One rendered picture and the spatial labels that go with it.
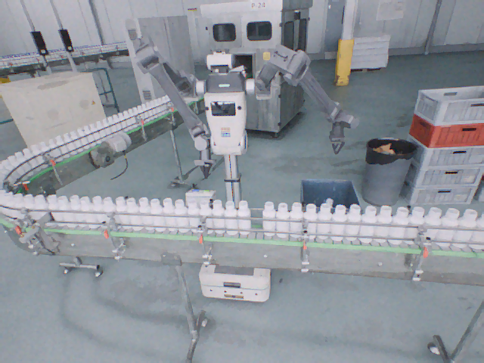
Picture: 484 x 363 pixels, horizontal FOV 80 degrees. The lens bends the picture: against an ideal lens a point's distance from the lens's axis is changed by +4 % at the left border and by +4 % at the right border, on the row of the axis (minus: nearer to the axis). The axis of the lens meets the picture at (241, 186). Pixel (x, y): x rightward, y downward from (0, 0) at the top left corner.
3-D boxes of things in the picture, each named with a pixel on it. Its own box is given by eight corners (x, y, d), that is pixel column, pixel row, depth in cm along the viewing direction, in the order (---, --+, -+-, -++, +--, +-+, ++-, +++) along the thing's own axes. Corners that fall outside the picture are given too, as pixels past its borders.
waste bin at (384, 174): (361, 209, 307) (372, 155, 273) (353, 187, 344) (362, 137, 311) (407, 210, 299) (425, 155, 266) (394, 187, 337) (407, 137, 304)
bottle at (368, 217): (369, 245, 122) (376, 215, 113) (355, 240, 126) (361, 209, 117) (373, 237, 126) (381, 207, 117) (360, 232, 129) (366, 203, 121)
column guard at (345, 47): (334, 85, 785) (339, 40, 728) (332, 82, 819) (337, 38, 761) (349, 85, 779) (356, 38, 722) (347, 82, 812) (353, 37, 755)
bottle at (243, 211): (251, 227, 137) (249, 199, 128) (251, 235, 132) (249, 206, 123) (239, 227, 137) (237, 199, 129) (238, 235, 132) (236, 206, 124)
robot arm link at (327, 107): (294, 48, 111) (279, 75, 112) (305, 51, 107) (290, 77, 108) (335, 103, 143) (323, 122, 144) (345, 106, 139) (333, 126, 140)
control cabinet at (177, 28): (184, 93, 823) (171, 14, 723) (199, 94, 802) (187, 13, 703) (166, 100, 761) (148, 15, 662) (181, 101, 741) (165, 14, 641)
